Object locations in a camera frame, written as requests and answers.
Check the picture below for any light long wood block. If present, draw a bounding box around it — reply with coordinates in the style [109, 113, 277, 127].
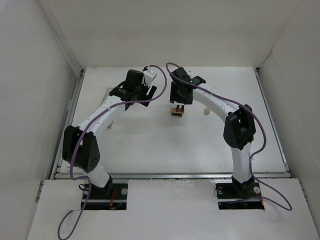
[170, 107, 184, 116]

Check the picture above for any light wood cylinder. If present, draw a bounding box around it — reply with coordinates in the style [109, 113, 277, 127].
[204, 108, 211, 116]

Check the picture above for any dark brown wood cube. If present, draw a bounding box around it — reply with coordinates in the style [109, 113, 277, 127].
[180, 105, 185, 113]

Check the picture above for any dark brown L block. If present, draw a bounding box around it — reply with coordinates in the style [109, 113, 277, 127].
[171, 112, 183, 117]

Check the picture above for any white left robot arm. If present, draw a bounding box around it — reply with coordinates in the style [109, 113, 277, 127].
[62, 67, 157, 199]

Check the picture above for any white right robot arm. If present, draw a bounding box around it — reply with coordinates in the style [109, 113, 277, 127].
[170, 67, 256, 199]

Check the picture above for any clear plastic box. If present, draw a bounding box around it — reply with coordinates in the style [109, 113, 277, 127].
[99, 87, 120, 130]

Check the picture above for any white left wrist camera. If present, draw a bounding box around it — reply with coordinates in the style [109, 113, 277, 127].
[142, 67, 158, 87]

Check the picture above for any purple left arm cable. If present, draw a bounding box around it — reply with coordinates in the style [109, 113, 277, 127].
[57, 64, 168, 240]

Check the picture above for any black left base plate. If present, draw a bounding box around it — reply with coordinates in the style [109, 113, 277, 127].
[87, 182, 128, 204]

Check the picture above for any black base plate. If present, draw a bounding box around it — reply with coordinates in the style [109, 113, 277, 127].
[215, 182, 261, 201]
[87, 182, 128, 204]

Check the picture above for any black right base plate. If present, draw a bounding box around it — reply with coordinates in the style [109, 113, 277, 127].
[215, 182, 261, 201]

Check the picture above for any aluminium frame rail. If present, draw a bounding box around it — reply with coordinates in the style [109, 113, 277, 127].
[53, 171, 292, 181]

